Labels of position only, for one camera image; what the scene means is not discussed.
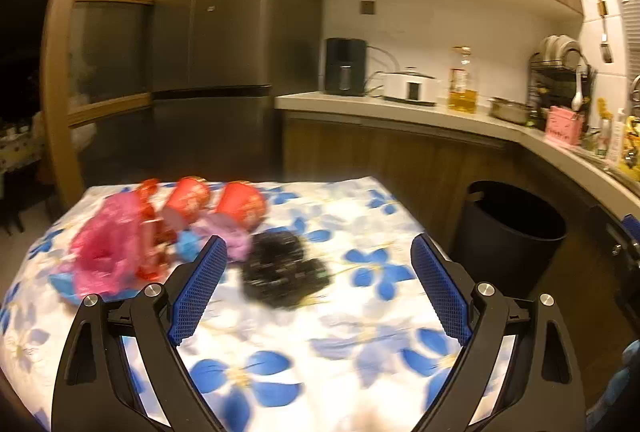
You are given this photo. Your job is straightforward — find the yellow detergent bottle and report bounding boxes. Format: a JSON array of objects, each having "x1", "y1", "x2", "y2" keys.
[{"x1": 620, "y1": 115, "x2": 640, "y2": 173}]

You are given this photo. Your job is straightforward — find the pink utensil holder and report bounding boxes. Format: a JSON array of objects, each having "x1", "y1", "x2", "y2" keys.
[{"x1": 544, "y1": 106, "x2": 583, "y2": 147}]

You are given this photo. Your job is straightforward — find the red plastic wrapper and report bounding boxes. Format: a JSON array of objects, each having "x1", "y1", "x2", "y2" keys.
[{"x1": 136, "y1": 179, "x2": 178, "y2": 282}]

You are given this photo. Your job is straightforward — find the black air fryer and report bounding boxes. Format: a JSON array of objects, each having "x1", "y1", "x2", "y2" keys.
[{"x1": 324, "y1": 37, "x2": 368, "y2": 97}]

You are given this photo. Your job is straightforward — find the pink plastic bag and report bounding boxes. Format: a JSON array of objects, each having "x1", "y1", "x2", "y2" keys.
[{"x1": 70, "y1": 195, "x2": 146, "y2": 295}]

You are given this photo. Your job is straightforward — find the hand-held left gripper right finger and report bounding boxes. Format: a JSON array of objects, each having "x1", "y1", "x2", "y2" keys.
[{"x1": 410, "y1": 233, "x2": 587, "y2": 432}]

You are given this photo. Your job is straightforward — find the blue grey cloth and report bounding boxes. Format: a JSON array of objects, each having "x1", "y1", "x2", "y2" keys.
[{"x1": 585, "y1": 337, "x2": 640, "y2": 432}]

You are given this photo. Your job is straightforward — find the white bottle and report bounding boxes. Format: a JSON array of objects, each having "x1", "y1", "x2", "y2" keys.
[{"x1": 606, "y1": 107, "x2": 626, "y2": 163}]

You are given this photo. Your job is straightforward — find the black wrapper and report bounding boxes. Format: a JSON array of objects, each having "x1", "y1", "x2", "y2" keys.
[{"x1": 241, "y1": 232, "x2": 333, "y2": 310}]

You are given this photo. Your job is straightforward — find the dark steel refrigerator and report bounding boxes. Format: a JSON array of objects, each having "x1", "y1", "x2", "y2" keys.
[{"x1": 150, "y1": 0, "x2": 326, "y2": 178}]

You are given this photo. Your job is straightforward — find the red paper cup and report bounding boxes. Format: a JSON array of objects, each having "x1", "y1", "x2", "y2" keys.
[
  {"x1": 215, "y1": 181, "x2": 268, "y2": 233},
  {"x1": 161, "y1": 177, "x2": 211, "y2": 230}
]

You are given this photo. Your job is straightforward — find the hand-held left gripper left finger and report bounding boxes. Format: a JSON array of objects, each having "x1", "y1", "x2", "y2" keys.
[{"x1": 51, "y1": 235, "x2": 228, "y2": 432}]

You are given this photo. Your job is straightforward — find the window blinds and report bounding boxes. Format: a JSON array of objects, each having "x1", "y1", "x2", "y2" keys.
[{"x1": 612, "y1": 0, "x2": 640, "y2": 78}]

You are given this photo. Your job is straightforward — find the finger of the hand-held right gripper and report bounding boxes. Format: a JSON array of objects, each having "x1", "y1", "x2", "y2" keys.
[{"x1": 589, "y1": 206, "x2": 640, "y2": 263}]

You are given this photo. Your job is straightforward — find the blue glove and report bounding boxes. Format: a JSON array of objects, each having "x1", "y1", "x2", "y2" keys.
[{"x1": 177, "y1": 229, "x2": 207, "y2": 263}]

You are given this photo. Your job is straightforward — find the wooden kitchen counter cabinet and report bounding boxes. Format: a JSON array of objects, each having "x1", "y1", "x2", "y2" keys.
[{"x1": 275, "y1": 91, "x2": 640, "y2": 313}]

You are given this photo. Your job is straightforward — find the black trash bin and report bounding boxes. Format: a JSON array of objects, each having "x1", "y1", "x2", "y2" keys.
[{"x1": 451, "y1": 181, "x2": 568, "y2": 300}]

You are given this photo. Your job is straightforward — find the black dish rack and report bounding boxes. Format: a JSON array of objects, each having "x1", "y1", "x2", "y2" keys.
[{"x1": 527, "y1": 51, "x2": 596, "y2": 123}]

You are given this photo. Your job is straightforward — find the cloth covered dining table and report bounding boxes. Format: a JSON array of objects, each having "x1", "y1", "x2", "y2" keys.
[{"x1": 0, "y1": 122, "x2": 47, "y2": 174}]

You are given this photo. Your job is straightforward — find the white spoon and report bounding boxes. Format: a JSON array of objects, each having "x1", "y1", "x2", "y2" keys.
[{"x1": 571, "y1": 62, "x2": 586, "y2": 109}]

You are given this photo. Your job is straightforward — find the row of white dishes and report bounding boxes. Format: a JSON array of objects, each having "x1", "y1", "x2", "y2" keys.
[{"x1": 539, "y1": 34, "x2": 583, "y2": 60}]

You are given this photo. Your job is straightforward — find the black power cable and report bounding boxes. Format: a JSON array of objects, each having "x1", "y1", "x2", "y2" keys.
[{"x1": 364, "y1": 46, "x2": 401, "y2": 94}]

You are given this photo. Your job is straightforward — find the blue floral blanket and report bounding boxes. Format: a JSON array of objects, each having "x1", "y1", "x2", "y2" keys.
[{"x1": 0, "y1": 175, "x2": 516, "y2": 432}]

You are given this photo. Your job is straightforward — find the steel bowl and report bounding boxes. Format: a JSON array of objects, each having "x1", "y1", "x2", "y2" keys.
[{"x1": 487, "y1": 96, "x2": 533, "y2": 123}]

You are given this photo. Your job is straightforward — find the cooking oil bottle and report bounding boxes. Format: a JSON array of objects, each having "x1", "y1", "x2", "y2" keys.
[{"x1": 446, "y1": 45, "x2": 480, "y2": 114}]

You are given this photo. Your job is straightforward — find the white electric cooker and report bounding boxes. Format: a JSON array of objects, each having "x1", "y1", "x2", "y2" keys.
[{"x1": 381, "y1": 67, "x2": 443, "y2": 106}]

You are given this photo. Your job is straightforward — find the hanging slotted spatula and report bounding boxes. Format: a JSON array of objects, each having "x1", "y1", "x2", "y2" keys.
[{"x1": 596, "y1": 0, "x2": 615, "y2": 64}]

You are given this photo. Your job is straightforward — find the wooden glass door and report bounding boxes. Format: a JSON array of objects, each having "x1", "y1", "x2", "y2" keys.
[{"x1": 42, "y1": 0, "x2": 176, "y2": 208}]

